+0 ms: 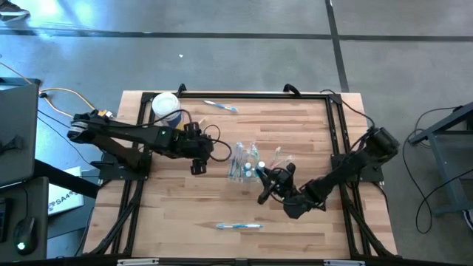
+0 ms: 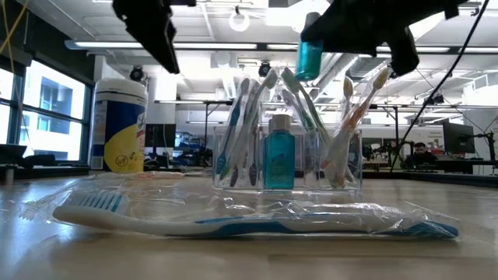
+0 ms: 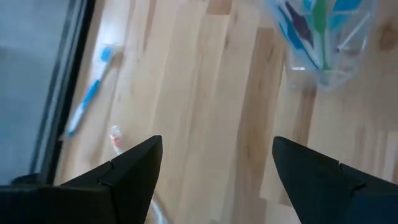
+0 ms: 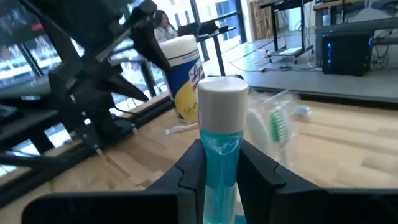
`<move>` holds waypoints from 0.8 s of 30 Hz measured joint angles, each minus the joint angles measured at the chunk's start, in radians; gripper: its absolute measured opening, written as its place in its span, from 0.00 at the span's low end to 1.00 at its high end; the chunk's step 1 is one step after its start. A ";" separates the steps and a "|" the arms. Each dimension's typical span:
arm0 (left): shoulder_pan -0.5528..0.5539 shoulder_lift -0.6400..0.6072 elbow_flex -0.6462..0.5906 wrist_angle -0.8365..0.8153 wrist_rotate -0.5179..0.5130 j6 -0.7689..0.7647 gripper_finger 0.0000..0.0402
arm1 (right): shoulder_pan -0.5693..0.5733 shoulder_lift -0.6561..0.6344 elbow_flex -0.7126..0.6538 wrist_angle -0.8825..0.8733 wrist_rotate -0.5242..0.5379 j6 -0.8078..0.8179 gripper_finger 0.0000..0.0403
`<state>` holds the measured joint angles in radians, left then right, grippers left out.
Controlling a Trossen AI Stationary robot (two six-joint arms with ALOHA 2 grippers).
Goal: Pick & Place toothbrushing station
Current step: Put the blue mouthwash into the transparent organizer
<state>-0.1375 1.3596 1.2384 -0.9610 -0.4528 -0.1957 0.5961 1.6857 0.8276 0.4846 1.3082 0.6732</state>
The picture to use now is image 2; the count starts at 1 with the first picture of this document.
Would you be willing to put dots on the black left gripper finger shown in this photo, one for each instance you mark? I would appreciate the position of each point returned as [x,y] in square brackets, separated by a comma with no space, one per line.
[163,43]

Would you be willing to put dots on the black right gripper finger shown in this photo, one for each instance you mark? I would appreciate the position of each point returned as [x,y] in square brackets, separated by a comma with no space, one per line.
[350,27]

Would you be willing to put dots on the orange white toothbrush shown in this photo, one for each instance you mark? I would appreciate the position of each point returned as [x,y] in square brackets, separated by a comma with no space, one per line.
[155,176]
[347,87]
[360,113]

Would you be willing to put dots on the blue white toothbrush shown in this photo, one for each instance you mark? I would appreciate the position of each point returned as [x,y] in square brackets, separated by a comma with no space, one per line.
[253,227]
[233,116]
[269,79]

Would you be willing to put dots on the purple white toothbrush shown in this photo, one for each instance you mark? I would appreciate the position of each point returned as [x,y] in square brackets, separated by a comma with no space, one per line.
[253,175]

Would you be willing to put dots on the black ceiling spotlight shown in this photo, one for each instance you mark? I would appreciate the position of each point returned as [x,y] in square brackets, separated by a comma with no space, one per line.
[136,74]
[265,70]

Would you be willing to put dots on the long ceiling light bar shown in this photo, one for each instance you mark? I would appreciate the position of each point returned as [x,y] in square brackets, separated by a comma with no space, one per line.
[233,46]

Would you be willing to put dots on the dark background screen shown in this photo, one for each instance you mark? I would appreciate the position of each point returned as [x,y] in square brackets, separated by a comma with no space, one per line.
[159,135]

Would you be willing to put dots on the disinfecting wipes canister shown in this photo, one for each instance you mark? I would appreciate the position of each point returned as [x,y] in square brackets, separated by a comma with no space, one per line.
[120,128]

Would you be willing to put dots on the black computer monitor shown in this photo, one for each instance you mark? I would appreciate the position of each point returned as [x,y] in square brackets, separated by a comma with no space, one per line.
[459,138]

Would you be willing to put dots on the large glass window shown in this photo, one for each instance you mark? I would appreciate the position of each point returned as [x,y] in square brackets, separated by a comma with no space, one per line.
[54,116]

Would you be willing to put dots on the person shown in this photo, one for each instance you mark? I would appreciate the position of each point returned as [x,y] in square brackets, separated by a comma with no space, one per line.
[420,155]

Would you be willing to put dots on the clear acrylic organizer box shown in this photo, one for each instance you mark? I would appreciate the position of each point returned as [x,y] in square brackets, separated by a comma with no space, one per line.
[352,175]

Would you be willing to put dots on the silver ventilation duct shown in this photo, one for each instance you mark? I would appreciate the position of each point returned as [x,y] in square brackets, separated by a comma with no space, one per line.
[350,64]

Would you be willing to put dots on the black aluminium table frame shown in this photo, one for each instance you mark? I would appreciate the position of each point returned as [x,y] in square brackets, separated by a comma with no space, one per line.
[39,172]

